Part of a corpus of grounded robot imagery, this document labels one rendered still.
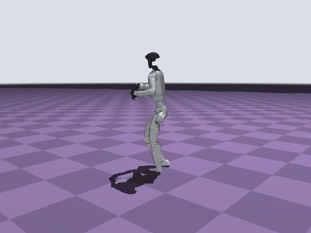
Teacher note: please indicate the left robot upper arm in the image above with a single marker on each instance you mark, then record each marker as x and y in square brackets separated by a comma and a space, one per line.
[152, 83]

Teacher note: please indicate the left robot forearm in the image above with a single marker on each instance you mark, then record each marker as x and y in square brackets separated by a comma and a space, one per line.
[144, 93]

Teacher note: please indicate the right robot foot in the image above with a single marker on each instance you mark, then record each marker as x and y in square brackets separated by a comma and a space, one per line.
[164, 163]

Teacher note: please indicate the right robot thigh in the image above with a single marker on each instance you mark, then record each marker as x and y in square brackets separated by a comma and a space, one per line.
[146, 134]

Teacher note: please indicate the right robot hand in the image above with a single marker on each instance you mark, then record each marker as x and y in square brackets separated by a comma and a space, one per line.
[136, 86]

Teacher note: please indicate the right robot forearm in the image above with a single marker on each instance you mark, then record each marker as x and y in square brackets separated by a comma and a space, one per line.
[143, 86]

